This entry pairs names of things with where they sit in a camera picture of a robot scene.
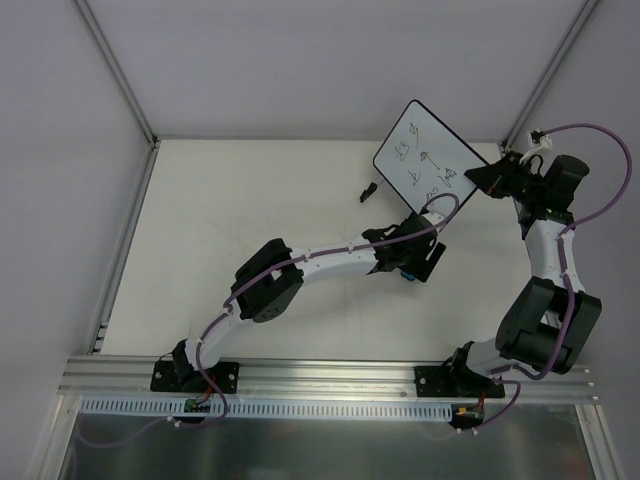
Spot small white whiteboard black frame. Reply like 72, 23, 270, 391
373, 99, 488, 215

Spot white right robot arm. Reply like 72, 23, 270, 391
443, 154, 602, 396

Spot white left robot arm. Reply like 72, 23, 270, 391
171, 213, 446, 393

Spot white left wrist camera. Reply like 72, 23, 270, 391
418, 212, 446, 232

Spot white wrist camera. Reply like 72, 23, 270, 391
520, 130, 553, 164
418, 212, 446, 232

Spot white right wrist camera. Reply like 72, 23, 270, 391
520, 130, 553, 164

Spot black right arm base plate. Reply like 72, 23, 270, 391
414, 365, 505, 399

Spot right aluminium frame post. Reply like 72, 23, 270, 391
499, 0, 601, 152

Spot aluminium frame post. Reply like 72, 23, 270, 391
499, 0, 601, 152
71, 0, 158, 148

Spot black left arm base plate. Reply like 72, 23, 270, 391
149, 359, 240, 395

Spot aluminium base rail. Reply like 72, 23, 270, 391
58, 355, 600, 405

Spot white slotted cable duct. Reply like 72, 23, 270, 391
79, 396, 454, 423

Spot left aluminium frame post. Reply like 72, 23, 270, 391
71, 0, 158, 148

